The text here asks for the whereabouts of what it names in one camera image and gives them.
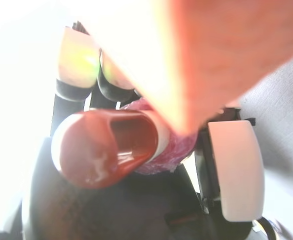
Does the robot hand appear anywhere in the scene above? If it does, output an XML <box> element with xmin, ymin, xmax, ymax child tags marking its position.
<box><xmin>1</xmin><ymin>22</ymin><xmax>265</xmax><ymax>240</ymax></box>

